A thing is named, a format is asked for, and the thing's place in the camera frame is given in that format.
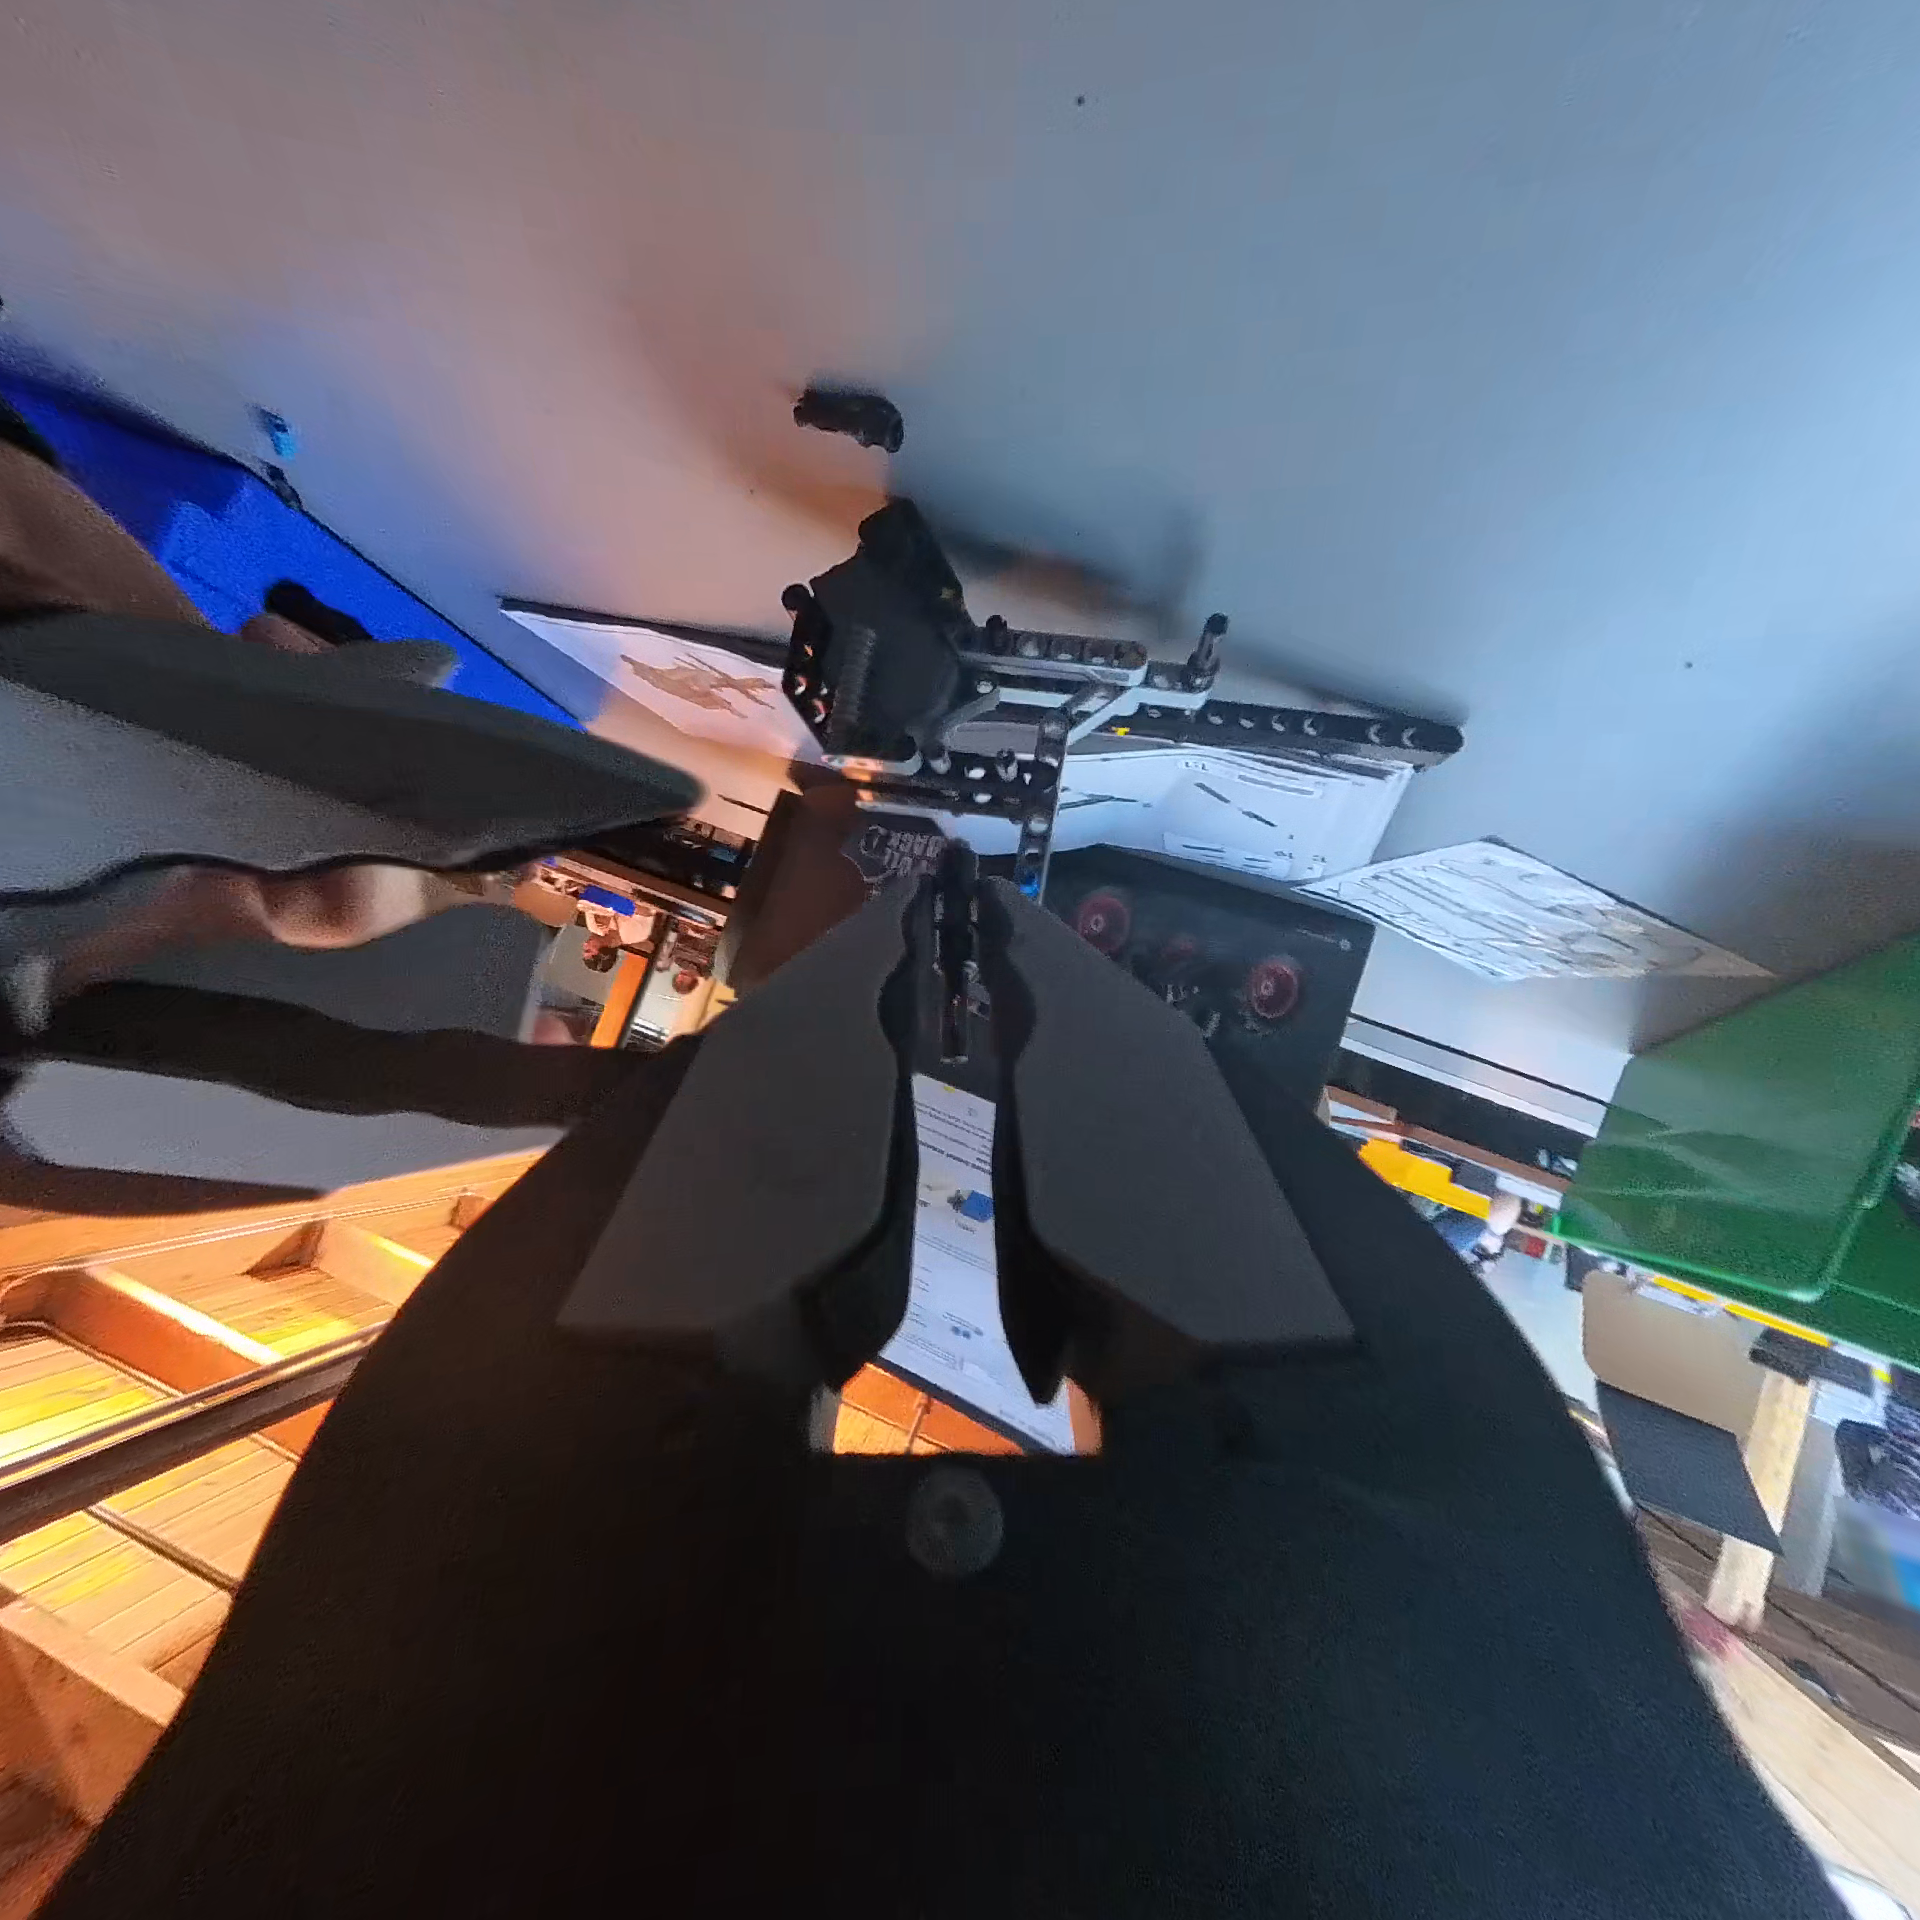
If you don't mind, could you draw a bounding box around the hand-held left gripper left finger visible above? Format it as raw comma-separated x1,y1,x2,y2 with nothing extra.
557,873,926,1394

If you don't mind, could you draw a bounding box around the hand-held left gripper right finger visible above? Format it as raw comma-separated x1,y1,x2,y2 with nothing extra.
975,877,1362,1407

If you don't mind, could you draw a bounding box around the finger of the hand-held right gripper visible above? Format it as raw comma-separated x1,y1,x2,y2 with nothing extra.
0,957,670,1192
0,613,707,904

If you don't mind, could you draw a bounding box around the black lego pin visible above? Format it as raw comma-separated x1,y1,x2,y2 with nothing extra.
930,842,987,1070

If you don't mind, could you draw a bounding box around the grey and black lego assembly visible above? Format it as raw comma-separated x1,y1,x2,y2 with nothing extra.
777,498,1467,904

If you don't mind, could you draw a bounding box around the black lego set box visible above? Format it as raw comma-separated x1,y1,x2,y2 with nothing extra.
745,793,1377,1114

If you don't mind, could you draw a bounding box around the lego instruction booklet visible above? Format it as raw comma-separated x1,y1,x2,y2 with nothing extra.
500,596,1413,882

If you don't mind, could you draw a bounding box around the small black lego piece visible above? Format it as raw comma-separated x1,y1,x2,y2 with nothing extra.
794,385,910,454

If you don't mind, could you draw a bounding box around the blue plastic box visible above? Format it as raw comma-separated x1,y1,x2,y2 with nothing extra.
0,365,583,729

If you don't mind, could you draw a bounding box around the white printed parts sheet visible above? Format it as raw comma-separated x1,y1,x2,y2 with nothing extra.
1333,836,1776,987

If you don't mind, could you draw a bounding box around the brown cardboard box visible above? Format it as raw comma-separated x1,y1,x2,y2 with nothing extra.
1580,1268,1806,1444

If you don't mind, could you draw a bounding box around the green plastic bin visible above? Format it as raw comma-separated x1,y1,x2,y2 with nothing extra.
1550,934,1920,1356

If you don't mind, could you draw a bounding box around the white printed wall sheet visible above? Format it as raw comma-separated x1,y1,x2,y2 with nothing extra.
873,1066,1088,1460

